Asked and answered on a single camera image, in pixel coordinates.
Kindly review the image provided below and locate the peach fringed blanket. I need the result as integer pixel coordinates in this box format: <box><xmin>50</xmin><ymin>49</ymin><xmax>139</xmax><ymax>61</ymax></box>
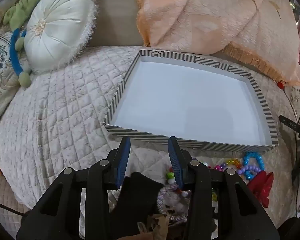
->
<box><xmin>130</xmin><ymin>0</ymin><xmax>300</xmax><ymax>90</ymax></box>

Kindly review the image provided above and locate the white fluffy scrunchie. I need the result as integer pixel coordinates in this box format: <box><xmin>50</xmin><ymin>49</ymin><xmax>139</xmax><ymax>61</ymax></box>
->
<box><xmin>162</xmin><ymin>192</ymin><xmax>188</xmax><ymax>216</ymax></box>

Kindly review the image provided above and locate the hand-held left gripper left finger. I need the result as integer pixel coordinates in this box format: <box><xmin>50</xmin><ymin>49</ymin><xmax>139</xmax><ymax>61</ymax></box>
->
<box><xmin>16</xmin><ymin>135</ymin><xmax>132</xmax><ymax>240</ymax></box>

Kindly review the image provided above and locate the black cable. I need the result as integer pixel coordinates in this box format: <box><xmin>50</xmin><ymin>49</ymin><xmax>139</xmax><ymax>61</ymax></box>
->
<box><xmin>0</xmin><ymin>201</ymin><xmax>28</xmax><ymax>217</ymax></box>

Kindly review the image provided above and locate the red hair bow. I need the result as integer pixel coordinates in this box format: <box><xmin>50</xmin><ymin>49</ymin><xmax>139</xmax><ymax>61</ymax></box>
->
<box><xmin>247</xmin><ymin>172</ymin><xmax>275</xmax><ymax>208</ymax></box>

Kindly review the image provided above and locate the floral embroidered cushion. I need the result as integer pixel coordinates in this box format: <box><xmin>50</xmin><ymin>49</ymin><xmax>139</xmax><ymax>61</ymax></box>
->
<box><xmin>0</xmin><ymin>25</ymin><xmax>23</xmax><ymax>120</ymax></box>

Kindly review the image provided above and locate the purple bead bracelet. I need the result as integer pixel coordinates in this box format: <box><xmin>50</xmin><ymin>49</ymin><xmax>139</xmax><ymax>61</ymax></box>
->
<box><xmin>236</xmin><ymin>164</ymin><xmax>262</xmax><ymax>180</ymax></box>

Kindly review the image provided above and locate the red green white bead bracelet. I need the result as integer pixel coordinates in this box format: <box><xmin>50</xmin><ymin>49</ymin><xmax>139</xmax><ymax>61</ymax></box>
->
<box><xmin>165</xmin><ymin>165</ymin><xmax>190</xmax><ymax>198</ymax></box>

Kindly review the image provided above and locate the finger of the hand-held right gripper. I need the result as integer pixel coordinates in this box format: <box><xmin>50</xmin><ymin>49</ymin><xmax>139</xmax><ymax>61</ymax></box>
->
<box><xmin>279</xmin><ymin>115</ymin><xmax>300</xmax><ymax>137</ymax></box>

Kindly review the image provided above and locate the blue bead bracelet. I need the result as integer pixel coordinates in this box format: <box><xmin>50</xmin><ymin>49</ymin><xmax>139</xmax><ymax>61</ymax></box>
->
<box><xmin>242</xmin><ymin>152</ymin><xmax>265</xmax><ymax>173</ymax></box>

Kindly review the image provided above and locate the black white striped tray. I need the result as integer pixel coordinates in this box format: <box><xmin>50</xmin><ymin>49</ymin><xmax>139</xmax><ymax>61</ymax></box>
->
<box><xmin>103</xmin><ymin>49</ymin><xmax>279</xmax><ymax>153</ymax></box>

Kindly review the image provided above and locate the round white satin cushion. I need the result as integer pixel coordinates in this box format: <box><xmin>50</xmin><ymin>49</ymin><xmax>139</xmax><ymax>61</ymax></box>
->
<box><xmin>24</xmin><ymin>0</ymin><xmax>99</xmax><ymax>74</ymax></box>

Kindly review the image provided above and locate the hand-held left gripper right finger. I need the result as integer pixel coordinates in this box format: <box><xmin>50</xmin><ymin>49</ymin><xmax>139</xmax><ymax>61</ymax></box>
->
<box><xmin>167</xmin><ymin>136</ymin><xmax>280</xmax><ymax>240</ymax></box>

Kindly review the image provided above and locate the pastel braided hair tie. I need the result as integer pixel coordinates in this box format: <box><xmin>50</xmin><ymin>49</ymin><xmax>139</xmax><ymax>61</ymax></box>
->
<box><xmin>157</xmin><ymin>184</ymin><xmax>191</xmax><ymax>222</ymax></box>

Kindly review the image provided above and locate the brown hair bow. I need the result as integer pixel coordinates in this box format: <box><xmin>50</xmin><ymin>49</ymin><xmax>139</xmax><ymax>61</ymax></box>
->
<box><xmin>137</xmin><ymin>214</ymin><xmax>171</xmax><ymax>240</ymax></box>

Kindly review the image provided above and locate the neon multicolour bead bracelet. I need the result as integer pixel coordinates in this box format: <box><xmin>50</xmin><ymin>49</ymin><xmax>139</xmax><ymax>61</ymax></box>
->
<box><xmin>207</xmin><ymin>158</ymin><xmax>242</xmax><ymax>172</ymax></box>

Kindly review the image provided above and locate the green plush toy blue band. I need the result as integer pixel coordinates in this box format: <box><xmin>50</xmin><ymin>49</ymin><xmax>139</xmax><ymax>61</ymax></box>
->
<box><xmin>2</xmin><ymin>0</ymin><xmax>44</xmax><ymax>88</ymax></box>

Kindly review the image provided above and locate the black cloth hair accessory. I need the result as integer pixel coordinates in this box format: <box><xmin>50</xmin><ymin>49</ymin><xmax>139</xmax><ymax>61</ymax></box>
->
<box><xmin>110</xmin><ymin>172</ymin><xmax>164</xmax><ymax>240</ymax></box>

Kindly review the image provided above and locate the beige quilted bedspread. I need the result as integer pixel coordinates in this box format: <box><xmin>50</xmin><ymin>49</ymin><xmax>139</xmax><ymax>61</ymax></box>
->
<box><xmin>0</xmin><ymin>45</ymin><xmax>300</xmax><ymax>230</ymax></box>

